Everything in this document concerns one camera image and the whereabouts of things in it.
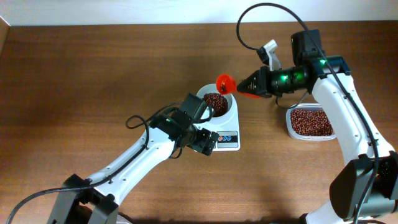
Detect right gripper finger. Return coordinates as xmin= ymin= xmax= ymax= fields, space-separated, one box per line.
xmin=238 ymin=85 xmax=261 ymax=96
xmin=237 ymin=70 xmax=261 ymax=89

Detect orange measuring scoop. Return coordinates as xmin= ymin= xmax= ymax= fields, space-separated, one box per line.
xmin=216 ymin=73 xmax=260 ymax=99

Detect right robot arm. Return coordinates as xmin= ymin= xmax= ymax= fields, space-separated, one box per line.
xmin=237 ymin=30 xmax=397 ymax=223

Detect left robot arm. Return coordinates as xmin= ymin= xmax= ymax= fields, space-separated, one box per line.
xmin=48 ymin=94 xmax=219 ymax=223

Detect white digital kitchen scale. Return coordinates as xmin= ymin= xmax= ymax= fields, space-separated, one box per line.
xmin=196 ymin=111 xmax=241 ymax=152

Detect white bowl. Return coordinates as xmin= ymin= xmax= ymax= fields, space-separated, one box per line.
xmin=197 ymin=83 xmax=238 ymax=125

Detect clear plastic container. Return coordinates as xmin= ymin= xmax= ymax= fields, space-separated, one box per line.
xmin=286 ymin=103 xmax=336 ymax=141

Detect red beans in container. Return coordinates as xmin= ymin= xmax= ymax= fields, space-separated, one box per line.
xmin=290 ymin=109 xmax=333 ymax=136

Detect left black cable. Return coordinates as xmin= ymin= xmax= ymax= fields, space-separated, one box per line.
xmin=6 ymin=101 xmax=217 ymax=224

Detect black cable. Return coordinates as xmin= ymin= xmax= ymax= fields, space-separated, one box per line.
xmin=236 ymin=2 xmax=380 ymax=224
xmin=6 ymin=101 xmax=217 ymax=224

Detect right black cable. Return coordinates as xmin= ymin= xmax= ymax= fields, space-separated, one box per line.
xmin=236 ymin=2 xmax=380 ymax=224

